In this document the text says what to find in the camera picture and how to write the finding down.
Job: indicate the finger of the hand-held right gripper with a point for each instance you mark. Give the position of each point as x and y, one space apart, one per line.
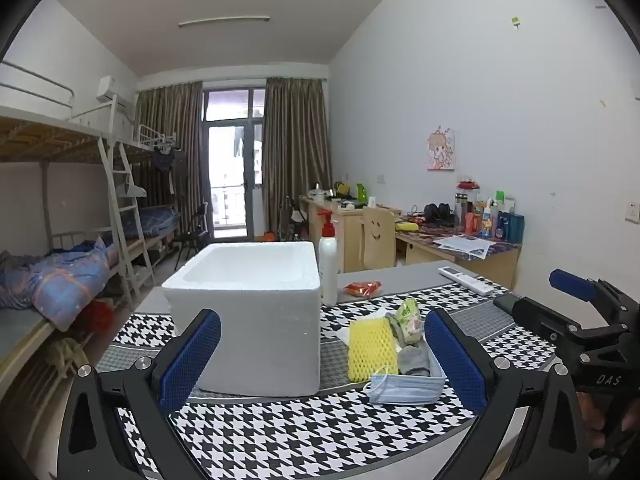
530 315
570 282

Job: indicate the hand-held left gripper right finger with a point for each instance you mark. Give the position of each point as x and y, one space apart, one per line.
455 360

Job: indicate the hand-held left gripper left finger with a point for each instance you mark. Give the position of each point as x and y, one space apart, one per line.
192 360

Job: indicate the grey cloth glove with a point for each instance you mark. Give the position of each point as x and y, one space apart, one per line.
414 360

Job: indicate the blue face mask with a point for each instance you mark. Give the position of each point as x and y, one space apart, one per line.
405 390

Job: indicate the green tissue packet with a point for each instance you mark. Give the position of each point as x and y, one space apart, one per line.
407 317

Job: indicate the white foam box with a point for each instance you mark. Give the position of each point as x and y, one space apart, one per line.
250 320

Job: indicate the yellow foam net sleeve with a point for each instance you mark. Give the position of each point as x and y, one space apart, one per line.
372 350

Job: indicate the person's right hand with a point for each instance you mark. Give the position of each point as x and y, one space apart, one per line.
592 417

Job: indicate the white remote control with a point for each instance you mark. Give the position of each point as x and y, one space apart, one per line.
465 280

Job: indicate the blue box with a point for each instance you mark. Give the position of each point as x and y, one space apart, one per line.
516 227

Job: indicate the blue lotion bottle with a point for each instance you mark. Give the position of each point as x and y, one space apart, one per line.
502 226

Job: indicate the printed paper sheets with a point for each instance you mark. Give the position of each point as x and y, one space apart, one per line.
465 246

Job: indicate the red pouch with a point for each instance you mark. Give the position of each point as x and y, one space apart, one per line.
472 222

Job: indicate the white bottle green cap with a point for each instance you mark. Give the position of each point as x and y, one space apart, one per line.
500 196

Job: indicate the red snack packet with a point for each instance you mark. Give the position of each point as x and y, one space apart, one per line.
362 288

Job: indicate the black folding chair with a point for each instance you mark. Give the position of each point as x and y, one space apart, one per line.
192 235

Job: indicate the beige cloth bundle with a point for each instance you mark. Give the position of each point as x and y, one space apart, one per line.
67 357

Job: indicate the dark thermos flask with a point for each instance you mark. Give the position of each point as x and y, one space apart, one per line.
460 207

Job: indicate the houndstooth table mat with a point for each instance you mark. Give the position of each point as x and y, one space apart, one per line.
300 435

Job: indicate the black headphones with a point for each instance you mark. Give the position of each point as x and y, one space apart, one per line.
437 212

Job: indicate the wooden smiley face chair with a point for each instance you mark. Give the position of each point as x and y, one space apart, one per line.
377 245

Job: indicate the yellow cloth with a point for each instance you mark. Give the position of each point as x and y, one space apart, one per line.
408 227

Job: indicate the bunk bed with blue mattress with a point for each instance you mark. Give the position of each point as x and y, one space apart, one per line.
155 220

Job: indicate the blue plaid quilt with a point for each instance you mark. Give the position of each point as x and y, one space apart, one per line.
60 280

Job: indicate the white pump bottle red top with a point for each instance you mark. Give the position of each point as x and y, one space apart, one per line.
328 270

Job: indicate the wooden desk with drawers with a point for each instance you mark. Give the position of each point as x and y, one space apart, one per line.
350 240

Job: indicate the glass balcony door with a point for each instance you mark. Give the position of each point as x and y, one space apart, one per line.
225 195

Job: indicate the black folding cart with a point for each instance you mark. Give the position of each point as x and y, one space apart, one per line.
292 220

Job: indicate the grey mattress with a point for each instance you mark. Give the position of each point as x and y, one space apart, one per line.
20 330

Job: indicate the dark hanging clothes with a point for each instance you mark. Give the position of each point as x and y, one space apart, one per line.
163 160

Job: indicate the yellow kettle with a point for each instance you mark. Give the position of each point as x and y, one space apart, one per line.
342 189

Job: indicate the silver cooking pot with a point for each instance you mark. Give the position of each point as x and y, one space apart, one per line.
318 193

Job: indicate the brown curtain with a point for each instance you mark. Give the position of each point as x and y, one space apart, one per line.
170 125
295 160

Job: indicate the white metal bunk bed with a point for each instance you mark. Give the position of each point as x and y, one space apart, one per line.
50 135

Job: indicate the white air conditioner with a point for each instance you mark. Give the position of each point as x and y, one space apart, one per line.
106 89

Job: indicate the ceiling tube light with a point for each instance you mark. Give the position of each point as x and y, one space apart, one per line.
225 21

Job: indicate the white wall socket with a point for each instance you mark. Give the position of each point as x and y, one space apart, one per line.
634 212

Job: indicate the cartoon wall poster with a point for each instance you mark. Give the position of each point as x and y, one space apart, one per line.
442 150

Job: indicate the green wall hook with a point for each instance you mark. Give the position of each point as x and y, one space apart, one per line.
515 21

